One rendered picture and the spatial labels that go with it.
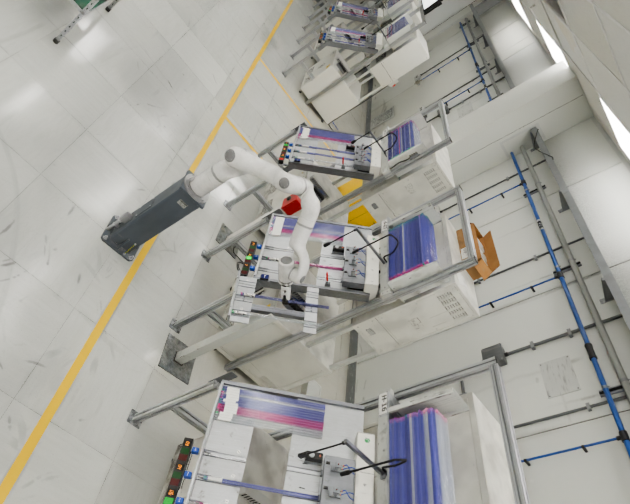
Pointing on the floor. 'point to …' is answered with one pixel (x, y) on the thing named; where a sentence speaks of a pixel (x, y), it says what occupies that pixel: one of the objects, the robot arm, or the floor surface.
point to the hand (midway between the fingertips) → (285, 300)
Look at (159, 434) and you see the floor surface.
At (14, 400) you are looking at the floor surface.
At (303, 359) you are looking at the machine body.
